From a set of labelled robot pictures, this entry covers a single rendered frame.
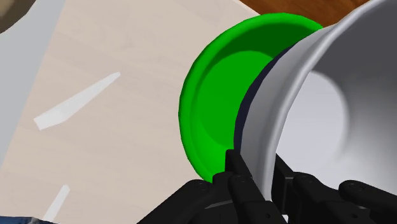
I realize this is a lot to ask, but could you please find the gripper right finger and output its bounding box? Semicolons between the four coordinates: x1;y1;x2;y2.
270;154;397;224

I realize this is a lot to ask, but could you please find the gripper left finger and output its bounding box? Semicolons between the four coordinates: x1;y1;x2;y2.
136;149;288;224

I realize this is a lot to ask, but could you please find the white bowl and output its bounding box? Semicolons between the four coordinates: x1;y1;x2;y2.
233;0;397;201

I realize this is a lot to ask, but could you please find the green plate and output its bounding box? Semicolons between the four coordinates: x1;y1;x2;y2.
178;12;324;184

